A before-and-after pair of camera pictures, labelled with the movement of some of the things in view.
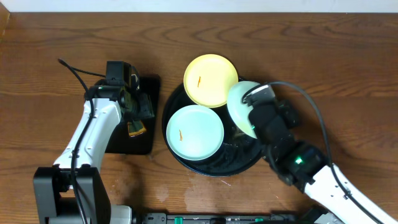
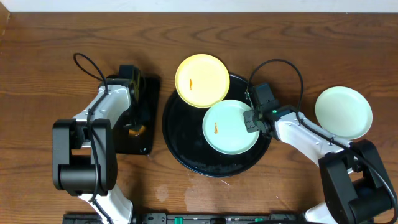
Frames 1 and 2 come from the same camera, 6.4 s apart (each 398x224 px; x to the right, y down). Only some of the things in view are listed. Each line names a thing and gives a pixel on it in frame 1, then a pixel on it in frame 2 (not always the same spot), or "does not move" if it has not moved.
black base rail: (228, 218) does not move
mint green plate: (194, 132) to (225, 129)
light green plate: (240, 110) to (344, 112)
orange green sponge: (135, 127) does not move
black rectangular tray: (119, 140) does not move
